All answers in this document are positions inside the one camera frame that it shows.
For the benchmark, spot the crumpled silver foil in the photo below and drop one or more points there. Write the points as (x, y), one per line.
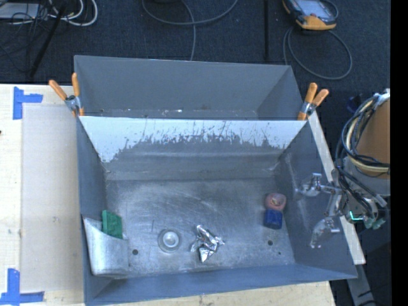
(206, 242)

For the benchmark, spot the grey bent metal pocket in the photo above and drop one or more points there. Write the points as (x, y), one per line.
(106, 255)

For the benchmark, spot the grey metal bin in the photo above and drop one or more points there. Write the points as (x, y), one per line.
(191, 202)

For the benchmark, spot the dark green flat block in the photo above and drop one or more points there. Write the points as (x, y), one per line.
(112, 223)

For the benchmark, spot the blue small cylinder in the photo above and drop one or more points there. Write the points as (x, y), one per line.
(273, 219)

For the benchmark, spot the pale flat board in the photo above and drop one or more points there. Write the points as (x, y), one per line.
(51, 196)

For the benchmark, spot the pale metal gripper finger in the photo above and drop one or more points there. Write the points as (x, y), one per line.
(310, 186)
(322, 229)

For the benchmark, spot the pink round toy fruit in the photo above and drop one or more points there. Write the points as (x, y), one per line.
(276, 201)

